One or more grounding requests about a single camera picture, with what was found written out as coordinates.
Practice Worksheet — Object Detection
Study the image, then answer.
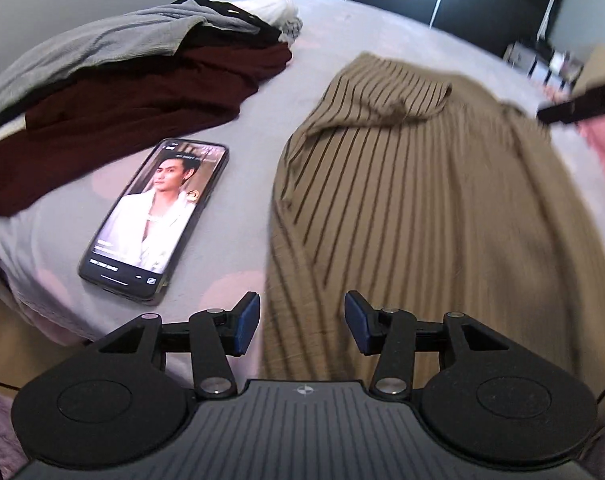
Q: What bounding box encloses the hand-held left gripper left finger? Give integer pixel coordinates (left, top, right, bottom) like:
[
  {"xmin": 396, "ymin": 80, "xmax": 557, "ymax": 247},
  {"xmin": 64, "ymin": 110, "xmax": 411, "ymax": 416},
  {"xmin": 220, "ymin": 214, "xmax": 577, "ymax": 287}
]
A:
[{"xmin": 98, "ymin": 290, "xmax": 261, "ymax": 401}]

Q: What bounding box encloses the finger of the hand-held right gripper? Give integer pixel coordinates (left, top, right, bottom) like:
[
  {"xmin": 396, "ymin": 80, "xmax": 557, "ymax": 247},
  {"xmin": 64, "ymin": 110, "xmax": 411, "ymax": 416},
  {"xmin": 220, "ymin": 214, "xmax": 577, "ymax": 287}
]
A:
[{"xmin": 537, "ymin": 81, "xmax": 605, "ymax": 126}]

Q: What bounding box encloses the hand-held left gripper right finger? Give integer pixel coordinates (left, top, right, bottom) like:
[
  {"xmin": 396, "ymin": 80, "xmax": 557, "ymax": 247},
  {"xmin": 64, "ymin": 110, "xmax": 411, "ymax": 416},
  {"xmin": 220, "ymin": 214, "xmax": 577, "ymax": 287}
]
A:
[{"xmin": 345, "ymin": 290, "xmax": 511, "ymax": 401}]

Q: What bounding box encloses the olive striped knit garment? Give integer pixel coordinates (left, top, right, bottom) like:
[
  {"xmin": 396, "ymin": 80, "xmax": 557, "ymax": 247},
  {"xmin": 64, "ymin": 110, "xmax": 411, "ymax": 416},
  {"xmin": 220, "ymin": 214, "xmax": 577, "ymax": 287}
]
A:
[{"xmin": 260, "ymin": 52, "xmax": 605, "ymax": 396}]

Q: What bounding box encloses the black smartphone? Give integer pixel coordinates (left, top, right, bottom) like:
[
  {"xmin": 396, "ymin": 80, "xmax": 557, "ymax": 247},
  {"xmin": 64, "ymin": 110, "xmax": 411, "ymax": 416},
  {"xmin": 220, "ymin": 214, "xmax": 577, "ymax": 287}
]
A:
[{"xmin": 77, "ymin": 137, "xmax": 230, "ymax": 307}]

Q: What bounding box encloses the dark glossy wardrobe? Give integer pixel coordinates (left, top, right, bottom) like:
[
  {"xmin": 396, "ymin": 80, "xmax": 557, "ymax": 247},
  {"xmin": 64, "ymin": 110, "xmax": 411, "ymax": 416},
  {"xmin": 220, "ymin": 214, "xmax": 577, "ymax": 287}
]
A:
[{"xmin": 340, "ymin": 0, "xmax": 573, "ymax": 56}]

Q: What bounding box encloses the maroon garment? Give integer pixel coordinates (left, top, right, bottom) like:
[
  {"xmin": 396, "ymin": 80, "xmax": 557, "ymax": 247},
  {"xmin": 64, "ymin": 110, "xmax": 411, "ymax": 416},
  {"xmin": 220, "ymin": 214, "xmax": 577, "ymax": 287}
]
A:
[{"xmin": 0, "ymin": 42, "xmax": 293, "ymax": 221}]

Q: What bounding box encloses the black garment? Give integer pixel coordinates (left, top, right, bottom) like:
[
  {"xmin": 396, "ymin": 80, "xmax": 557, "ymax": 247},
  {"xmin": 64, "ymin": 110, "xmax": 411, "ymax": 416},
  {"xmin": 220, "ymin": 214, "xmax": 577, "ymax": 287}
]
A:
[{"xmin": 175, "ymin": 0, "xmax": 283, "ymax": 53}]

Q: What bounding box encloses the black and white striped cloth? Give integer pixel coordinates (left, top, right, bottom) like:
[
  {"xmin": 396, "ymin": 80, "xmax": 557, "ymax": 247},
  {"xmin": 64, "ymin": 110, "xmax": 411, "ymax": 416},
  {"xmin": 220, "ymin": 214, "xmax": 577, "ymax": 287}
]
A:
[{"xmin": 277, "ymin": 16, "xmax": 304, "ymax": 45}]

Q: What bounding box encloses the white folded garment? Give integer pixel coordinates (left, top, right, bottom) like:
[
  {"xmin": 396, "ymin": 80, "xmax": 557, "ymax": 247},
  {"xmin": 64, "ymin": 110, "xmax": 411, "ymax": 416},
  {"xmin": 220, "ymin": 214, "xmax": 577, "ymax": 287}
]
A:
[{"xmin": 232, "ymin": 0, "xmax": 299, "ymax": 26}]

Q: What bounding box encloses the grey ribbed garment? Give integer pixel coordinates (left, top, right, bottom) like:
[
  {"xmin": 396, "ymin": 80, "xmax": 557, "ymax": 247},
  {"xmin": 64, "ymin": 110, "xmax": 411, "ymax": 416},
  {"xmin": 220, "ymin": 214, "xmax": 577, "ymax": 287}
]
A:
[{"xmin": 0, "ymin": 0, "xmax": 233, "ymax": 123}]

